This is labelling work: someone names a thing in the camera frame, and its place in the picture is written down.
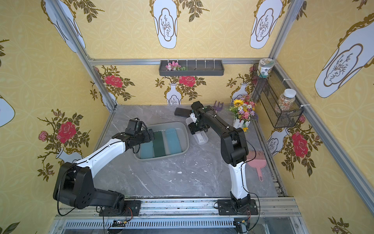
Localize black pencil case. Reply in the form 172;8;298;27
174;107;192;118

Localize light teal pencil case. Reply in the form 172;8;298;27
140;141;154;160

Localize dark green pencil case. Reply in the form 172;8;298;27
153;131;166;158

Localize grey plastic storage tray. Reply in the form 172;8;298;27
133;122;190;161

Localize light blue pencil case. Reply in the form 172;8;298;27
165;128;182;155

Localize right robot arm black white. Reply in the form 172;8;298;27
189;101;251;209

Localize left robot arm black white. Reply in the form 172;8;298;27
53;118;155;214

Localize purple pink garden rake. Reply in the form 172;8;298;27
213;101;224;112

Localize artificial flower bouquet white pot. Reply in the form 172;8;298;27
229;95;258;132

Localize small pink flowers on shelf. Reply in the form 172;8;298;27
165;61;187;71

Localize pink plastic dustpan comb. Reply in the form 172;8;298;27
247;151;267;182

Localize green patterned tin can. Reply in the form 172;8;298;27
257;58;275;78

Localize clear jar white lid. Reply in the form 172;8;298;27
275;89;297;113

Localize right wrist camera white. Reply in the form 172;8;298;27
190;113;197;123

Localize dark grey wall shelf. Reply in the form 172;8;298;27
159;59;225;77

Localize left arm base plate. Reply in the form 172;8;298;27
99;200;141;217

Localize black wire wall basket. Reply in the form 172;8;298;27
251;64;303;128

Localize small circuit board with wires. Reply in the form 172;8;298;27
110;219;128;228

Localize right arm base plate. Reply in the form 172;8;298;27
216;199;259;216

